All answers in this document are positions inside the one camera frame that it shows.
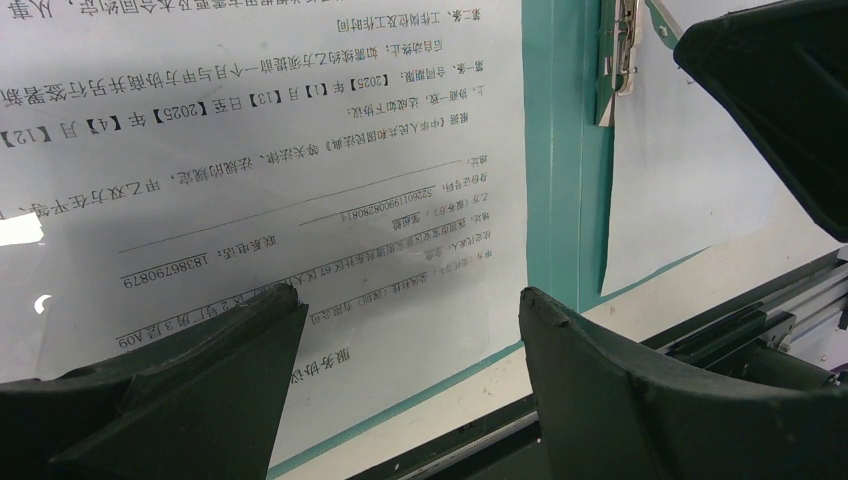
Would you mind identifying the aluminium frame rail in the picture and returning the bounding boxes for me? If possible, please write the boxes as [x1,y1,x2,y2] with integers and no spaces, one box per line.
[762,262,847,372]

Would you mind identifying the metal folder clip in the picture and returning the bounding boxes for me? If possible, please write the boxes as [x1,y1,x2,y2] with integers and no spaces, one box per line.
[595,0,645,127]

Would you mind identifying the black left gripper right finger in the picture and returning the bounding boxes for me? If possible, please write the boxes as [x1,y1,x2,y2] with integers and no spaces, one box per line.
[519,287,847,479]

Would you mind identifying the teal plastic folder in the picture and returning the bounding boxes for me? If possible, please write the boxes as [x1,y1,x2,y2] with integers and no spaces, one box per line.
[264,0,710,480]

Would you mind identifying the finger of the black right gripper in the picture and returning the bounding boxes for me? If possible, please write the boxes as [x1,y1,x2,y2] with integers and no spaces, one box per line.
[673,0,847,243]

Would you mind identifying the white paper sheet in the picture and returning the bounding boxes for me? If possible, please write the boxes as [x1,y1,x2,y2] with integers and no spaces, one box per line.
[1,1,527,465]
[601,1,785,295]

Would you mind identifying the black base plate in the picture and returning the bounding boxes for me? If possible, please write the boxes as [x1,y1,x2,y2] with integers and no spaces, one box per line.
[347,248,848,480]

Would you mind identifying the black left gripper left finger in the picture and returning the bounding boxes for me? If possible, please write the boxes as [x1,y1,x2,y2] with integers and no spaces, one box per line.
[1,285,308,479]

